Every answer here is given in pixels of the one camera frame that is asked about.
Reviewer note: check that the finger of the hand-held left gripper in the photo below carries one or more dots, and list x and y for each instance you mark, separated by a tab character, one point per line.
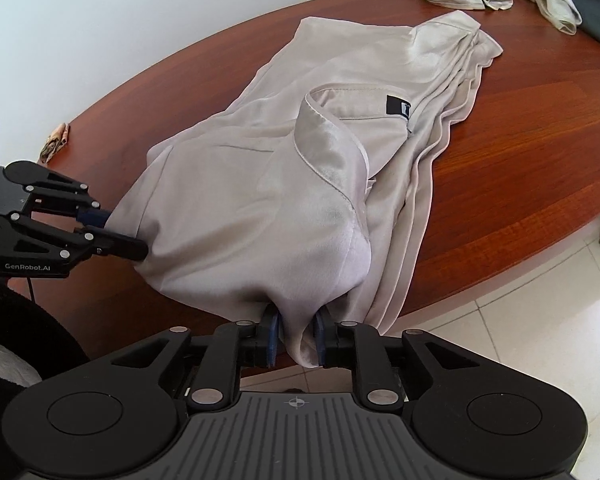
120	249
92	218

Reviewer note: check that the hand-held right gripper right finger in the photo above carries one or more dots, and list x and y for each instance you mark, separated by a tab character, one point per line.
319	340

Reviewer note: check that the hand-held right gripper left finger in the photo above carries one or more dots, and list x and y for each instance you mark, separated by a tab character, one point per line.
272	340

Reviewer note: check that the beige satin garment black label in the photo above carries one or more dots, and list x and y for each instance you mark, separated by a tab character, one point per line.
280	200

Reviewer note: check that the small brown wrapper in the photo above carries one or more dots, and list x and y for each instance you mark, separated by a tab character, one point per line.
55	142

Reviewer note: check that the white fluffy cloth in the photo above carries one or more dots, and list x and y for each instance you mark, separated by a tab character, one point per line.
0	360

